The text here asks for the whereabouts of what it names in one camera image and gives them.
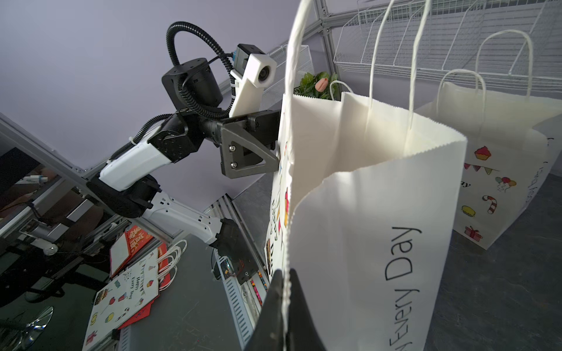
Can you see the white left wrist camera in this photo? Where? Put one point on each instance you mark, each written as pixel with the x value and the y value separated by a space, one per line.
pixel 253 72

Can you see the large white party paper bag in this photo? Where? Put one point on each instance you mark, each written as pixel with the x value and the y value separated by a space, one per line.
pixel 363 205

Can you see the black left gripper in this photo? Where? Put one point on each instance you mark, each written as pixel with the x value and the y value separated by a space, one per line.
pixel 247 142

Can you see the small white party paper bag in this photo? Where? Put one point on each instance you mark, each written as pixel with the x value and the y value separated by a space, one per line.
pixel 513 142

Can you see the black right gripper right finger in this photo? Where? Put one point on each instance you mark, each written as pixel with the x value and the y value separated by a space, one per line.
pixel 302 334

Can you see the potted plant with pink flower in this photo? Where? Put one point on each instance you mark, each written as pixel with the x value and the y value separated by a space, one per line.
pixel 320 86

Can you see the flat stack of paper bags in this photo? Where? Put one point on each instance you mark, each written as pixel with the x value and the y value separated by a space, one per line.
pixel 138 275

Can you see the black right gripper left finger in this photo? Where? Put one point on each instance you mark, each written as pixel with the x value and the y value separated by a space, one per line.
pixel 269 332

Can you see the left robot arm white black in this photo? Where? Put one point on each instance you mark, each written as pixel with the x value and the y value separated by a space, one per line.
pixel 126 184

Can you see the white wire wall shelf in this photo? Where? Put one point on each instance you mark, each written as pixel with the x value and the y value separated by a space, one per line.
pixel 514 45

